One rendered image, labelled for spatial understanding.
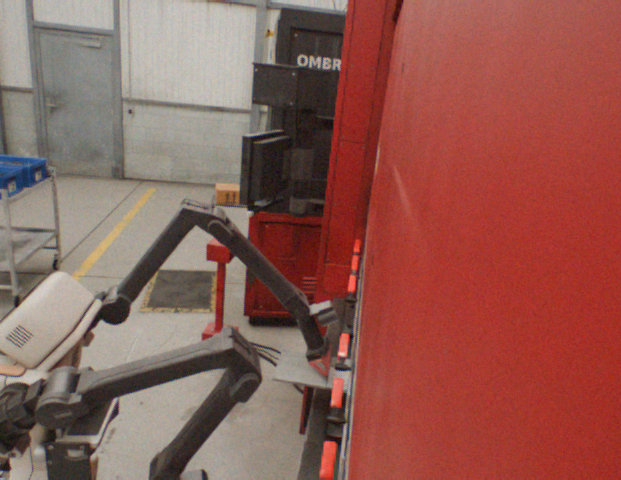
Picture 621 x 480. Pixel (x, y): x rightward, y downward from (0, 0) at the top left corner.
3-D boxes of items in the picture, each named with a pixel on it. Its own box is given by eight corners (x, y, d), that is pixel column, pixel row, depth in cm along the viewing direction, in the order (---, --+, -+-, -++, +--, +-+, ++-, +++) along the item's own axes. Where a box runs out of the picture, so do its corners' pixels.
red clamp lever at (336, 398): (332, 375, 106) (326, 422, 101) (351, 378, 105) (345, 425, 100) (332, 378, 107) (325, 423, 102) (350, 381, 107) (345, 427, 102)
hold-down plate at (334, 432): (333, 384, 176) (334, 377, 175) (348, 387, 176) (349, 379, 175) (325, 442, 148) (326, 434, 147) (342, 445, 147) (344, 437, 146)
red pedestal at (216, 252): (206, 334, 368) (209, 229, 340) (238, 339, 366) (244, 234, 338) (197, 348, 349) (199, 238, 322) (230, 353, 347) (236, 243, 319)
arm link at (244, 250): (203, 215, 139) (202, 230, 130) (218, 202, 138) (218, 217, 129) (295, 307, 158) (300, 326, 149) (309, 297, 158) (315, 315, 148)
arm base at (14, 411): (2, 390, 105) (-29, 428, 94) (32, 371, 104) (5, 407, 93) (30, 416, 108) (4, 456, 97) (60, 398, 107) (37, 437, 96)
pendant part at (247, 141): (272, 189, 296) (277, 129, 284) (291, 192, 293) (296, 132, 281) (237, 204, 256) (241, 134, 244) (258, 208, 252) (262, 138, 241)
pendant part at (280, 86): (279, 209, 307) (291, 66, 279) (316, 216, 300) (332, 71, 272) (242, 229, 262) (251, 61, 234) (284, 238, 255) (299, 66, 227)
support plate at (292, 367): (282, 351, 172) (282, 348, 172) (356, 363, 170) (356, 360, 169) (271, 380, 155) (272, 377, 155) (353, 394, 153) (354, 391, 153)
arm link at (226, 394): (239, 341, 110) (243, 375, 101) (260, 350, 113) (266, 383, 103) (146, 460, 122) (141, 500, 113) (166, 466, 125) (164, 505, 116)
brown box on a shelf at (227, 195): (213, 195, 371) (214, 179, 367) (247, 197, 375) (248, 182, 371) (210, 205, 343) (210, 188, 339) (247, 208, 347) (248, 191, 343)
